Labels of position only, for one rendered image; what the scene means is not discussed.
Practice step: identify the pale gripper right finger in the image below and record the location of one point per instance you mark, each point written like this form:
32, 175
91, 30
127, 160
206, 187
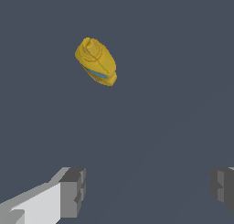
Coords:
225, 186

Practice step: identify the yellow mustard bottle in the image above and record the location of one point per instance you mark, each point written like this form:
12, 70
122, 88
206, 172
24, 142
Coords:
97, 61

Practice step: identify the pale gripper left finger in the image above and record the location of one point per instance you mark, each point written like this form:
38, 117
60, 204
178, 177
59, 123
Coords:
45, 200

